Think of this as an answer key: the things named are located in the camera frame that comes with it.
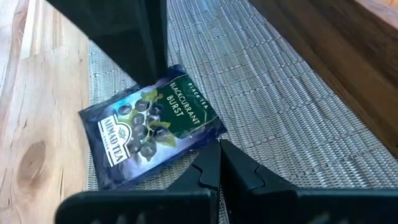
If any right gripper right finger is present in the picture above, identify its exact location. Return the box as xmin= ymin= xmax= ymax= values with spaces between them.
xmin=221 ymin=139 xmax=299 ymax=224

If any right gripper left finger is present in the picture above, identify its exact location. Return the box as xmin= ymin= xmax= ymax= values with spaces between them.
xmin=167 ymin=139 xmax=221 ymax=191

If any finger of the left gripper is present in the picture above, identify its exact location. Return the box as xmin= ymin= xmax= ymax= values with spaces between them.
xmin=46 ymin=0 xmax=169 ymax=88

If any dark blackcurrant tea bag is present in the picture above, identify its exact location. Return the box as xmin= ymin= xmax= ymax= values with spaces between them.
xmin=78 ymin=64 xmax=227 ymax=190

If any grey woven placemat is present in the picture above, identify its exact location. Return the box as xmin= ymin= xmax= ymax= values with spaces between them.
xmin=86 ymin=0 xmax=398 ymax=224

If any wooden three-compartment box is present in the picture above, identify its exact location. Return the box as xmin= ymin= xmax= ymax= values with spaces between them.
xmin=248 ymin=0 xmax=398 ymax=158

